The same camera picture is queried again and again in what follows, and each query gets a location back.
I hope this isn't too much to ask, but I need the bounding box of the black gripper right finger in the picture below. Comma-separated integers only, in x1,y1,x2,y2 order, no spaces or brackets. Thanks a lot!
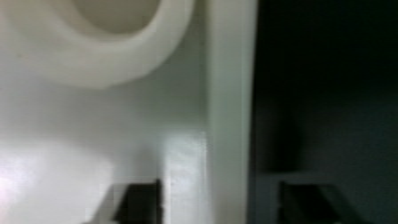
278,182,360,224

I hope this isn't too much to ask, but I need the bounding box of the white square tabletop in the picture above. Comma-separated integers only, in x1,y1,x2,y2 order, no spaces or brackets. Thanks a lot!
0,0,258,224

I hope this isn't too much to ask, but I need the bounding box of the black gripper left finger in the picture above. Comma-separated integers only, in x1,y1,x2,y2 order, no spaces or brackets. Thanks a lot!
113,181,164,224

